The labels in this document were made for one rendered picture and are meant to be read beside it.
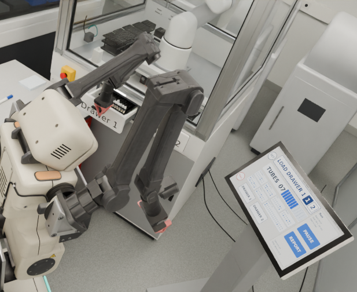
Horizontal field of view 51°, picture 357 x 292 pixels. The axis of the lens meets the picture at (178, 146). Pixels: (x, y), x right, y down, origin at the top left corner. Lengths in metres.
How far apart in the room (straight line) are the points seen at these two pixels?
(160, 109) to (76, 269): 1.63
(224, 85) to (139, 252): 1.29
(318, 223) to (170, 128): 0.80
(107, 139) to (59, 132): 1.24
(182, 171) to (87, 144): 1.07
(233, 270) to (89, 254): 0.94
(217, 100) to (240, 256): 0.76
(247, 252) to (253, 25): 1.03
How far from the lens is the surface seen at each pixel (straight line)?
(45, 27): 2.75
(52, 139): 1.07
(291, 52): 5.01
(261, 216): 1.63
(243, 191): 1.70
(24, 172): 1.13
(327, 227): 1.56
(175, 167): 2.12
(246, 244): 1.86
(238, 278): 1.96
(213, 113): 1.86
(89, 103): 2.03
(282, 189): 1.65
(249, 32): 1.69
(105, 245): 2.52
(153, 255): 2.56
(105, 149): 2.35
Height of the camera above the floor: 2.05
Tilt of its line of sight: 37 degrees down
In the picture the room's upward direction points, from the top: 24 degrees clockwise
